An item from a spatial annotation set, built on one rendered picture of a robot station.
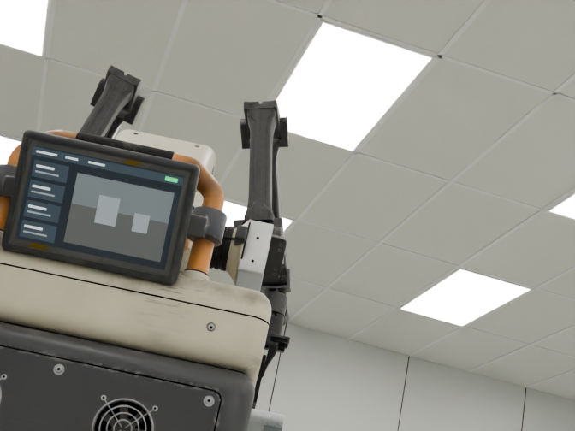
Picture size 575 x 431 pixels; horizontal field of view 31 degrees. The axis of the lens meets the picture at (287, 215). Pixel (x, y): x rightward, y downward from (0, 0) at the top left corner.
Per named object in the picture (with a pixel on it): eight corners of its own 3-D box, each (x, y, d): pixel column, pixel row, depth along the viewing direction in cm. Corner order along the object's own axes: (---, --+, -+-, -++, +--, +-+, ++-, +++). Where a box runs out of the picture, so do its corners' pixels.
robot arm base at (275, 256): (226, 227, 198) (287, 239, 198) (230, 216, 205) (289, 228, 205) (217, 268, 200) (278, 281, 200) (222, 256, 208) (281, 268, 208)
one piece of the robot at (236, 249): (225, 259, 189) (240, 262, 189) (237, 209, 194) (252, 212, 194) (222, 289, 199) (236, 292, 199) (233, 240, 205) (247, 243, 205)
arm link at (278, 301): (264, 286, 249) (287, 289, 248) (267, 294, 255) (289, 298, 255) (259, 313, 246) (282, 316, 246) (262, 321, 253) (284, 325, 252)
